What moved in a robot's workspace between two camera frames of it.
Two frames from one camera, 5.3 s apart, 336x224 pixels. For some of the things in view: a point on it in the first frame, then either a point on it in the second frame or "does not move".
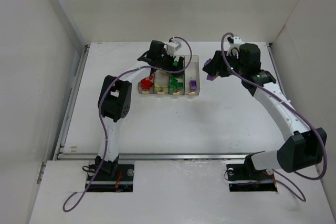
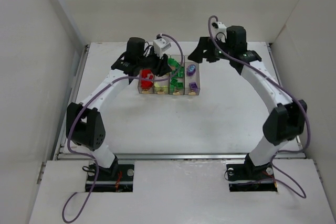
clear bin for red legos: [146, 85] does not move
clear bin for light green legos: [161, 82] does not move
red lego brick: [146, 84] does not move
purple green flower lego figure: [209, 77] → [190, 70]
